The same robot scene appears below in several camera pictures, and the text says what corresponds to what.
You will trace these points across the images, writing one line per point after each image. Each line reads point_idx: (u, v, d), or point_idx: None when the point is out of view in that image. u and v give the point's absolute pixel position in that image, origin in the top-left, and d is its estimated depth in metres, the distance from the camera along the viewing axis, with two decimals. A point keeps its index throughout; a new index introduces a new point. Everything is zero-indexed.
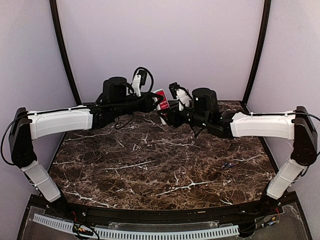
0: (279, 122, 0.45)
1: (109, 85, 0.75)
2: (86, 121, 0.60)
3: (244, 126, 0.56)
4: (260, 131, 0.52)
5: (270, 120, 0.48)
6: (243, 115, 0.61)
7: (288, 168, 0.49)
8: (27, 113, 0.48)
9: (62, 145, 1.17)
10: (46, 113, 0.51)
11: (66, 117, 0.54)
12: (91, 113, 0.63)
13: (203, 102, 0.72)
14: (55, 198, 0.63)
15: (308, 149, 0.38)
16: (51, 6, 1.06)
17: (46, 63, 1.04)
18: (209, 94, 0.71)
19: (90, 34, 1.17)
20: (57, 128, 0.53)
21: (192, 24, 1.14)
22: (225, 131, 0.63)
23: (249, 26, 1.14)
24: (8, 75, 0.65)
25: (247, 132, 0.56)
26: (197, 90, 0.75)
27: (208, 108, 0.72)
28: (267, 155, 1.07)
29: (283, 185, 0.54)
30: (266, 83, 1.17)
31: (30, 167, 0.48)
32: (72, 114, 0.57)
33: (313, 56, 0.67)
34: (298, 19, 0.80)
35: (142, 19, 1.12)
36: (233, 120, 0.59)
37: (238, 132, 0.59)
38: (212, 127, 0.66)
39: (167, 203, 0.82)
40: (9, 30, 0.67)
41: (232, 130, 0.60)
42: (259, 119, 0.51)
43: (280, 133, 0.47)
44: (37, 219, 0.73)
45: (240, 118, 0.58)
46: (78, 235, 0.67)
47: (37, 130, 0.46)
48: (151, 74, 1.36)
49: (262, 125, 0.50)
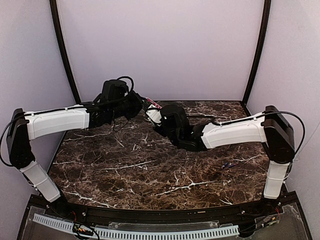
0: (250, 128, 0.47)
1: (109, 85, 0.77)
2: (83, 120, 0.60)
3: (216, 136, 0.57)
4: (232, 139, 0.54)
5: (238, 127, 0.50)
6: (212, 125, 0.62)
7: (282, 169, 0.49)
8: (24, 113, 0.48)
9: (62, 145, 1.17)
10: (42, 113, 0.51)
11: (62, 117, 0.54)
12: (88, 112, 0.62)
13: (172, 120, 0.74)
14: (55, 198, 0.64)
15: (284, 147, 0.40)
16: (51, 6, 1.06)
17: (46, 64, 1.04)
18: (176, 112, 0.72)
19: (90, 35, 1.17)
20: (54, 128, 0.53)
21: (192, 25, 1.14)
22: (199, 146, 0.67)
23: (249, 26, 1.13)
24: (8, 75, 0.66)
25: (219, 142, 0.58)
26: (164, 107, 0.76)
27: (178, 125, 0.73)
28: (267, 155, 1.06)
29: (274, 185, 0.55)
30: (266, 82, 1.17)
31: (28, 168, 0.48)
32: (69, 113, 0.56)
33: (313, 56, 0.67)
34: (299, 19, 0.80)
35: (142, 19, 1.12)
36: (204, 133, 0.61)
37: (211, 144, 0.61)
38: (185, 143, 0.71)
39: (167, 203, 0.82)
40: (9, 31, 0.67)
41: (205, 143, 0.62)
42: (230, 128, 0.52)
43: (254, 137, 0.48)
44: (37, 219, 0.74)
45: (210, 130, 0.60)
46: (78, 235, 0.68)
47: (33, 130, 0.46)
48: (152, 73, 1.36)
49: (232, 134, 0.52)
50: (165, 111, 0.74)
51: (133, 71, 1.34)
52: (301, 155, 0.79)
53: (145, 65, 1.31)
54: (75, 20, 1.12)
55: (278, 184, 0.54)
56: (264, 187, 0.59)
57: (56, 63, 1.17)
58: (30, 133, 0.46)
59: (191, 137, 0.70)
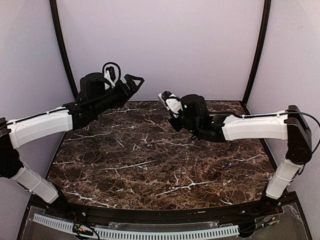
0: (272, 124, 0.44)
1: (85, 82, 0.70)
2: (67, 123, 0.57)
3: (237, 129, 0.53)
4: (251, 133, 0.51)
5: (260, 121, 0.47)
6: (232, 117, 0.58)
7: (289, 169, 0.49)
8: (5, 122, 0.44)
9: (62, 145, 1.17)
10: (24, 120, 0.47)
11: (45, 122, 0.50)
12: (70, 113, 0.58)
13: (192, 109, 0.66)
14: (55, 198, 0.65)
15: (303, 147, 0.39)
16: (51, 6, 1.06)
17: (46, 64, 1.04)
18: (197, 100, 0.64)
19: (90, 34, 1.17)
20: (36, 134, 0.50)
21: (192, 25, 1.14)
22: (218, 137, 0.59)
23: (249, 26, 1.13)
24: (8, 75, 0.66)
25: (240, 134, 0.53)
26: (186, 96, 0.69)
27: (198, 114, 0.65)
28: (267, 155, 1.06)
29: (280, 185, 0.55)
30: (266, 82, 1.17)
31: (18, 175, 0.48)
32: (50, 117, 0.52)
33: (313, 56, 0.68)
34: (298, 19, 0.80)
35: (142, 19, 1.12)
36: (224, 124, 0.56)
37: (230, 136, 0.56)
38: (203, 133, 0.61)
39: (167, 203, 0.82)
40: (9, 31, 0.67)
41: (225, 134, 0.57)
42: (255, 121, 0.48)
43: (275, 133, 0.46)
44: (37, 219, 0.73)
45: (231, 122, 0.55)
46: (78, 235, 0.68)
47: (16, 139, 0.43)
48: (152, 73, 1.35)
49: (253, 127, 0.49)
50: (186, 99, 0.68)
51: (133, 71, 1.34)
52: None
53: (146, 65, 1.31)
54: (75, 20, 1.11)
55: (281, 184, 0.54)
56: (269, 181, 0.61)
57: (55, 63, 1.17)
58: (14, 143, 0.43)
59: (211, 126, 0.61)
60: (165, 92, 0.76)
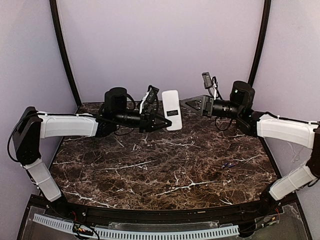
0: (301, 129, 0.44)
1: (110, 95, 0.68)
2: (91, 128, 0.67)
3: (269, 127, 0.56)
4: (283, 135, 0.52)
5: (290, 125, 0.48)
6: (270, 116, 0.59)
7: (300, 173, 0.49)
8: (38, 113, 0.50)
9: (63, 145, 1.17)
10: (55, 115, 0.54)
11: (74, 122, 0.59)
12: (97, 120, 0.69)
13: (239, 96, 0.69)
14: (56, 198, 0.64)
15: None
16: (50, 6, 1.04)
17: (45, 64, 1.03)
18: (250, 90, 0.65)
19: (89, 34, 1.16)
20: (62, 130, 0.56)
21: (192, 25, 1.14)
22: (252, 129, 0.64)
23: (250, 26, 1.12)
24: (8, 76, 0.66)
25: (272, 134, 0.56)
26: (238, 82, 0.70)
27: (243, 103, 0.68)
28: (267, 155, 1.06)
29: (288, 188, 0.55)
30: (266, 83, 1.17)
31: (33, 165, 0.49)
32: (80, 120, 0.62)
33: (313, 57, 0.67)
34: (299, 19, 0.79)
35: (141, 19, 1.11)
36: (260, 120, 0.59)
37: (262, 133, 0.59)
38: (240, 122, 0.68)
39: (167, 203, 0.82)
40: (9, 31, 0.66)
41: (257, 130, 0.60)
42: (286, 123, 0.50)
43: (302, 140, 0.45)
44: (37, 219, 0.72)
45: (267, 119, 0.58)
46: (78, 235, 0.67)
47: (45, 129, 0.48)
48: (151, 73, 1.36)
49: (283, 128, 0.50)
50: (238, 85, 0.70)
51: (134, 71, 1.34)
52: (301, 159, 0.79)
53: (146, 65, 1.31)
54: (75, 20, 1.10)
55: (286, 187, 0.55)
56: (275, 181, 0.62)
57: (56, 63, 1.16)
58: (42, 132, 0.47)
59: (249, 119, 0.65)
60: (205, 74, 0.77)
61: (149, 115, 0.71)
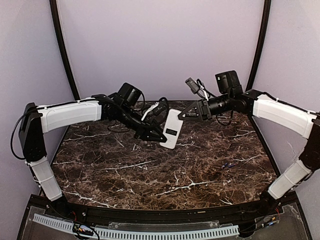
0: (300, 117, 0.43)
1: (130, 89, 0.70)
2: (95, 112, 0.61)
3: (267, 108, 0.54)
4: (278, 119, 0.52)
5: (290, 110, 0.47)
6: (268, 97, 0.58)
7: (295, 169, 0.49)
8: (37, 107, 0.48)
9: (62, 145, 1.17)
10: (54, 107, 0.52)
11: (74, 110, 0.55)
12: (100, 103, 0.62)
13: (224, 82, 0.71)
14: (57, 197, 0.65)
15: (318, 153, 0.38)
16: (51, 7, 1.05)
17: (45, 64, 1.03)
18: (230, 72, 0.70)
19: (89, 34, 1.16)
20: (65, 121, 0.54)
21: (192, 25, 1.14)
22: (248, 107, 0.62)
23: (250, 26, 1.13)
24: (8, 76, 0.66)
25: (267, 115, 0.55)
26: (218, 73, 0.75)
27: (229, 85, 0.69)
28: (267, 155, 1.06)
29: (285, 185, 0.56)
30: (267, 83, 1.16)
31: (38, 163, 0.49)
32: (81, 106, 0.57)
33: (312, 56, 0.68)
34: (298, 20, 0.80)
35: (141, 19, 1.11)
36: (258, 99, 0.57)
37: (257, 113, 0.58)
38: (234, 103, 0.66)
39: (167, 202, 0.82)
40: (9, 32, 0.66)
41: (253, 109, 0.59)
42: (285, 108, 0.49)
43: (298, 127, 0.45)
44: (37, 219, 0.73)
45: (266, 99, 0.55)
46: (78, 235, 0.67)
47: (47, 123, 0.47)
48: (151, 73, 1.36)
49: (281, 113, 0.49)
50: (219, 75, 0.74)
51: (134, 71, 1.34)
52: None
53: (146, 65, 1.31)
54: (75, 20, 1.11)
55: (283, 184, 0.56)
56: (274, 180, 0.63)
57: (56, 63, 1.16)
58: (44, 127, 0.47)
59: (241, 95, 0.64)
60: (188, 80, 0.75)
61: (149, 123, 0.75)
